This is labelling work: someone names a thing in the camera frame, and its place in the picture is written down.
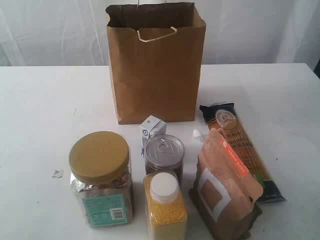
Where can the almond jar yellow lid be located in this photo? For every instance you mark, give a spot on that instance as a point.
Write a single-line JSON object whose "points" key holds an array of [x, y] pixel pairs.
{"points": [[101, 178]]}

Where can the clear can silver pull-lid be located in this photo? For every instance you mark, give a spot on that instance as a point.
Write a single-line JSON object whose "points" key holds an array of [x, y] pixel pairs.
{"points": [[164, 153]]}

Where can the chipped spot paint flake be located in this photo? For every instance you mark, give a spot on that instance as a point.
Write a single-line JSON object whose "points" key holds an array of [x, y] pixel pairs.
{"points": [[58, 174]]}

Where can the brown kraft pouch orange label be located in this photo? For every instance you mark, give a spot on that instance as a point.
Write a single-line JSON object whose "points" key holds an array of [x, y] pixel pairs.
{"points": [[224, 191]]}

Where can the brown paper bag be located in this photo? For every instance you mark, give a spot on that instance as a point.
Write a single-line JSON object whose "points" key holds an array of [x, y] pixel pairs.
{"points": [[155, 57]]}

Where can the white foam peanut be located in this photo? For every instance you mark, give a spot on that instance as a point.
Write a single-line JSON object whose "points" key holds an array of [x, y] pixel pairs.
{"points": [[203, 138], [197, 135]]}

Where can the spaghetti pack black ends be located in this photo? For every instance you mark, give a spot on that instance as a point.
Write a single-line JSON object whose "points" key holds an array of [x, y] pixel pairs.
{"points": [[223, 116]]}

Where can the small blue white milk carton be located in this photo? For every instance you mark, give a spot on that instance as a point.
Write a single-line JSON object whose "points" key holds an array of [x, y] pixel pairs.
{"points": [[151, 127]]}

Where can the yellow grain bottle white cap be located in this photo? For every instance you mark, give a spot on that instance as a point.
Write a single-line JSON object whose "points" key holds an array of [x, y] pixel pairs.
{"points": [[165, 209]]}

